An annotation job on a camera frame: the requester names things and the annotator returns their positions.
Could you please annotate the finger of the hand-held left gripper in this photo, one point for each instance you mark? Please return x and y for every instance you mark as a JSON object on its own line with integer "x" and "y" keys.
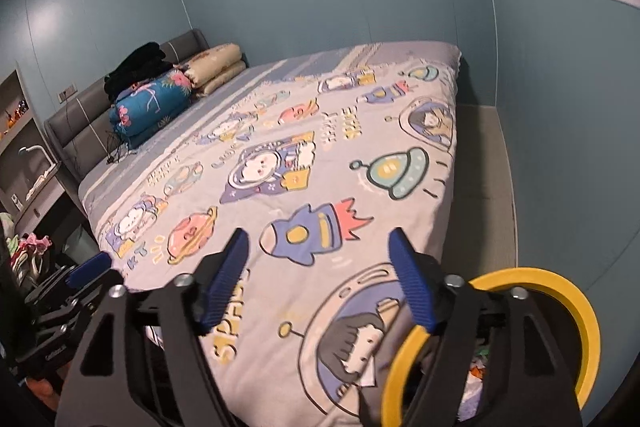
{"x": 80, "y": 304}
{"x": 90, "y": 268}

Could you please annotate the white desk lamp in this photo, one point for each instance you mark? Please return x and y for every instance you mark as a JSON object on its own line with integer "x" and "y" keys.
{"x": 31, "y": 150}

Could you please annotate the bed with cartoon sheet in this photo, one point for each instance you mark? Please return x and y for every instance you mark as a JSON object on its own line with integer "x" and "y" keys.
{"x": 325, "y": 132}

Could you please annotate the yellow rimmed trash bin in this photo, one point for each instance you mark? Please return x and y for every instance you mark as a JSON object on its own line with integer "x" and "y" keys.
{"x": 550, "y": 279}

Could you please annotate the white remote control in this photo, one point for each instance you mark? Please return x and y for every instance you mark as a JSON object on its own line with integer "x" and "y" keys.
{"x": 17, "y": 201}

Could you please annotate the white shelf unit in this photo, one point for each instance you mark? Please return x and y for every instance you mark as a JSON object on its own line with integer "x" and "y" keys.
{"x": 20, "y": 162}

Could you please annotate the pink clothes pile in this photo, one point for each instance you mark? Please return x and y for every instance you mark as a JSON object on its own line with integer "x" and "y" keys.
{"x": 30, "y": 244}

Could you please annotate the wall socket panel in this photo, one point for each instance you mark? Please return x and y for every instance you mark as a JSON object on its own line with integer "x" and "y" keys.
{"x": 68, "y": 92}

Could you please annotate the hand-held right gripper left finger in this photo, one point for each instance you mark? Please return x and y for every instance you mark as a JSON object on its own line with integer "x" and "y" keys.
{"x": 227, "y": 272}

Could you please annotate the colourful figurines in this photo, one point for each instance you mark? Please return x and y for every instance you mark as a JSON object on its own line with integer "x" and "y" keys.
{"x": 20, "y": 108}

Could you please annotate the white cloth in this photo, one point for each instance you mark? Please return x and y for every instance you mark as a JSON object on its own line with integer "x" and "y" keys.
{"x": 41, "y": 188}

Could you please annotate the beige folded quilt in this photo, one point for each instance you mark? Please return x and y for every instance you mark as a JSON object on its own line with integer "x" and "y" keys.
{"x": 217, "y": 67}

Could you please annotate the black folded clothes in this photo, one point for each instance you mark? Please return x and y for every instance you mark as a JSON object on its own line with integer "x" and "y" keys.
{"x": 137, "y": 67}

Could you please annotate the grey padded headboard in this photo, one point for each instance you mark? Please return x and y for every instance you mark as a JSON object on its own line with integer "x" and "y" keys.
{"x": 80, "y": 122}

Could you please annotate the green wastebasket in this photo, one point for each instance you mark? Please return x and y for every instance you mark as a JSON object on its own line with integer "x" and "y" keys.
{"x": 80, "y": 242}

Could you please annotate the blue floral folded quilt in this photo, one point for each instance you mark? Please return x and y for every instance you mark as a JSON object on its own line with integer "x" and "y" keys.
{"x": 150, "y": 107}

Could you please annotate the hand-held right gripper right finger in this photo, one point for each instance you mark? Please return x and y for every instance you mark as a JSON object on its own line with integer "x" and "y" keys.
{"x": 412, "y": 277}

